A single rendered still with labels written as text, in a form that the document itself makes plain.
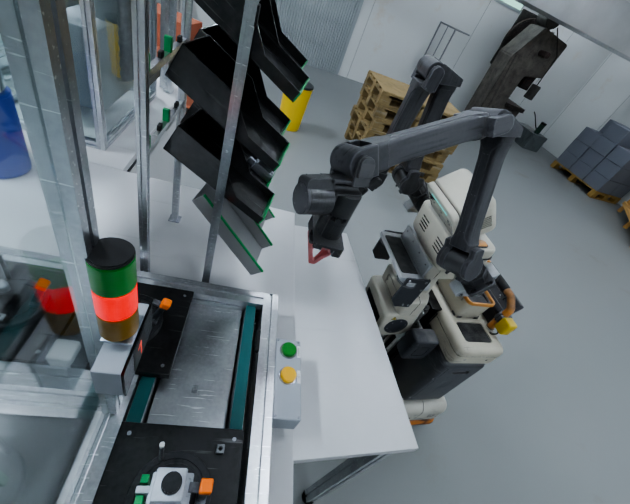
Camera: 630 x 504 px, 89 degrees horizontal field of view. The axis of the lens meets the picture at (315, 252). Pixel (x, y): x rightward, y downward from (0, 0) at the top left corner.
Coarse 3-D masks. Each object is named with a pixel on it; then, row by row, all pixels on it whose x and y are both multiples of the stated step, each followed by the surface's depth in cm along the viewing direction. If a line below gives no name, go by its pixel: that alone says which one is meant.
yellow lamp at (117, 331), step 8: (136, 312) 44; (104, 320) 42; (128, 320) 43; (136, 320) 45; (104, 328) 43; (112, 328) 42; (120, 328) 43; (128, 328) 44; (136, 328) 46; (104, 336) 44; (112, 336) 44; (120, 336) 44; (128, 336) 45
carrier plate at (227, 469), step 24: (120, 432) 62; (144, 432) 63; (168, 432) 64; (192, 432) 65; (216, 432) 67; (240, 432) 68; (120, 456) 59; (144, 456) 60; (216, 456) 64; (240, 456) 65; (120, 480) 57; (216, 480) 61
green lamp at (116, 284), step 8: (88, 264) 35; (128, 264) 37; (88, 272) 36; (96, 272) 35; (104, 272) 35; (112, 272) 36; (120, 272) 36; (128, 272) 37; (136, 272) 40; (96, 280) 36; (104, 280) 36; (112, 280) 36; (120, 280) 37; (128, 280) 38; (136, 280) 40; (96, 288) 37; (104, 288) 37; (112, 288) 37; (120, 288) 38; (128, 288) 39; (104, 296) 38; (112, 296) 38; (120, 296) 39
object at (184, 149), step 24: (192, 120) 79; (168, 144) 73; (192, 144) 72; (216, 144) 85; (240, 144) 84; (192, 168) 76; (216, 168) 75; (240, 168) 89; (240, 192) 85; (264, 192) 92; (264, 216) 84
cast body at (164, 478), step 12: (168, 468) 51; (180, 468) 51; (156, 480) 49; (168, 480) 49; (180, 480) 50; (192, 480) 53; (144, 492) 51; (156, 492) 48; (168, 492) 48; (180, 492) 49
